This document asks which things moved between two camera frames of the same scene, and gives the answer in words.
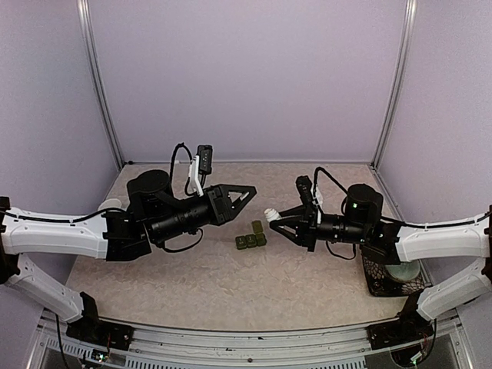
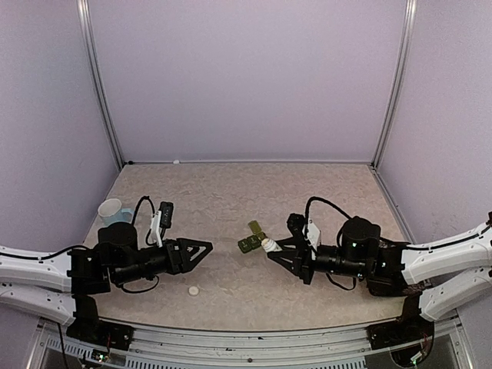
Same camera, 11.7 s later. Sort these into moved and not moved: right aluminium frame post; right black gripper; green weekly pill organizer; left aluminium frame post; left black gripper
Moved: green weekly pill organizer; right black gripper; left black gripper
Not moved: right aluminium frame post; left aluminium frame post
